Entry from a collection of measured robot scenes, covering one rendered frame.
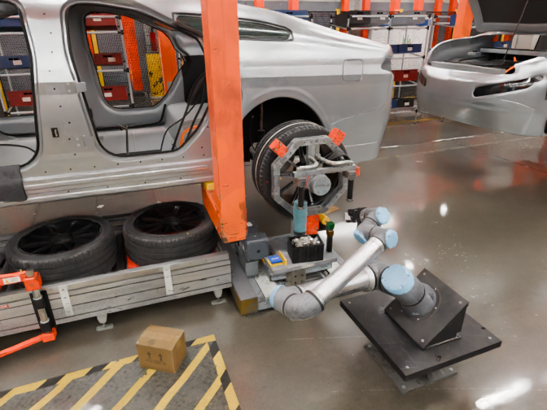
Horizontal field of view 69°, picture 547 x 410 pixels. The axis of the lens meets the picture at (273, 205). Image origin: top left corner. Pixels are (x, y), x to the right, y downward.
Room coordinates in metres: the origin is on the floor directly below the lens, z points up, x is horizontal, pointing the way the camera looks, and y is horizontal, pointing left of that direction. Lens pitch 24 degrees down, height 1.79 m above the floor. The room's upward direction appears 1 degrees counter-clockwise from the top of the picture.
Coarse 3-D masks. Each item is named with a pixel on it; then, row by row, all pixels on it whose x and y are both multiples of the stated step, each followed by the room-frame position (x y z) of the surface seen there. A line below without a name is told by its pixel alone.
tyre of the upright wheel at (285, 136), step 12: (300, 120) 2.74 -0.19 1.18; (276, 132) 2.62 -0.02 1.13; (288, 132) 2.53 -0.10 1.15; (300, 132) 2.54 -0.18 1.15; (312, 132) 2.57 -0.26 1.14; (324, 132) 2.60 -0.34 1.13; (264, 144) 2.61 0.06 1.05; (264, 156) 2.50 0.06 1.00; (276, 156) 2.48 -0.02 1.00; (252, 168) 2.62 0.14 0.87; (264, 168) 2.46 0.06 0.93; (264, 180) 2.46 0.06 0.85; (264, 192) 2.46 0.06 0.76; (276, 204) 2.48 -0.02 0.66
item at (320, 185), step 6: (324, 174) 2.40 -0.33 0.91; (306, 180) 2.41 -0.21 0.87; (312, 180) 2.36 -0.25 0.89; (318, 180) 2.33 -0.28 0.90; (324, 180) 2.35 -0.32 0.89; (306, 186) 2.42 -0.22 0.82; (312, 186) 2.33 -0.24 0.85; (318, 186) 2.34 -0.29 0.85; (324, 186) 2.35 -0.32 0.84; (312, 192) 2.38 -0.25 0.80; (318, 192) 2.33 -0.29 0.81; (324, 192) 2.35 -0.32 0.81
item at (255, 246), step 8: (248, 224) 2.65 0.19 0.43; (248, 232) 2.59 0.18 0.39; (256, 232) 2.61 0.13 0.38; (240, 240) 2.64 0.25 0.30; (248, 240) 2.45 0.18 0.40; (256, 240) 2.46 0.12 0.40; (264, 240) 2.47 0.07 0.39; (240, 248) 2.64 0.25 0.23; (248, 248) 2.43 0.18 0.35; (256, 248) 2.44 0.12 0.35; (264, 248) 2.46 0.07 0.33; (240, 256) 2.60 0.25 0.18; (248, 256) 2.43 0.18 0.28; (256, 256) 2.44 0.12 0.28; (264, 256) 2.47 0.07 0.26; (248, 264) 2.47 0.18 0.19; (256, 264) 2.49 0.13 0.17; (248, 272) 2.47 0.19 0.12; (256, 272) 2.49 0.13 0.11
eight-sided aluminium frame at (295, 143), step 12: (288, 144) 2.49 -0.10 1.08; (300, 144) 2.45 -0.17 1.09; (312, 144) 2.48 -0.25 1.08; (288, 156) 2.42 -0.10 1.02; (276, 168) 2.39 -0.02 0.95; (276, 180) 2.44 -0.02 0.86; (276, 192) 2.40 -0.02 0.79; (336, 192) 2.56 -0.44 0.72; (288, 204) 2.42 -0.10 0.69; (324, 204) 2.55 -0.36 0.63
